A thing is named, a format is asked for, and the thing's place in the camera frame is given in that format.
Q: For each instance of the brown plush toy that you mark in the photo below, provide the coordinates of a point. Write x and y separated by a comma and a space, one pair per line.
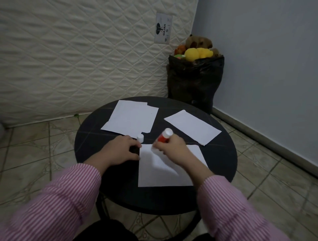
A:
198, 41

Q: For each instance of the person's right fingers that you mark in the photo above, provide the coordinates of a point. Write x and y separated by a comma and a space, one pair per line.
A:
161, 147

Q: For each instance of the person's left hand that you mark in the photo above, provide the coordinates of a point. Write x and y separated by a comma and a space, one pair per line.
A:
116, 150

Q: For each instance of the white paper sheet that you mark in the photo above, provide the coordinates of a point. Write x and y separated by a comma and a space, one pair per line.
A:
131, 119
193, 126
129, 103
159, 173

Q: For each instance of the person's right forearm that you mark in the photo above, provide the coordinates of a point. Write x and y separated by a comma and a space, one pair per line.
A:
228, 211

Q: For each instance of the orange plush toy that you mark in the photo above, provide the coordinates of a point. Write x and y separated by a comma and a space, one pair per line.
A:
179, 50

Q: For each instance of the person's right hand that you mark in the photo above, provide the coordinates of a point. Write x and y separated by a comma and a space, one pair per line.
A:
175, 150

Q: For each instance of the black plastic bag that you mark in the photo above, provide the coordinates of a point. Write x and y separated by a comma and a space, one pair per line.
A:
195, 82

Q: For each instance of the white glue stick cap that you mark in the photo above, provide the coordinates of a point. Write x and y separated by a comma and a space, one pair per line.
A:
140, 138

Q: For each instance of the round black table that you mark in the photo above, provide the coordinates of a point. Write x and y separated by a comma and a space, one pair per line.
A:
119, 183

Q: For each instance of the red glue stick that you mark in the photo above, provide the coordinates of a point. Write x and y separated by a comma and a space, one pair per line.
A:
165, 137

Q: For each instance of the white mattress label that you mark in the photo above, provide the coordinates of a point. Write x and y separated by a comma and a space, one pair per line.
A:
163, 28

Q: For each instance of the white quilted mattress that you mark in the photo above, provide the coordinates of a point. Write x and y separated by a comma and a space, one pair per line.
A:
74, 62

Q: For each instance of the person's left forearm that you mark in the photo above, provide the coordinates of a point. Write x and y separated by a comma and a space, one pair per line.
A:
57, 201

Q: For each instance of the green toy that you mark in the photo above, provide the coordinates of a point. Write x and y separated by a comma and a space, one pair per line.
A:
179, 56

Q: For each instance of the person's left thumb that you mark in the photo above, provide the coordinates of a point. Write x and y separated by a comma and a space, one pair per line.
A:
134, 157

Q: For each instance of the yellow plush toy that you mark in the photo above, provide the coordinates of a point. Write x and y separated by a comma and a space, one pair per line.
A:
196, 53

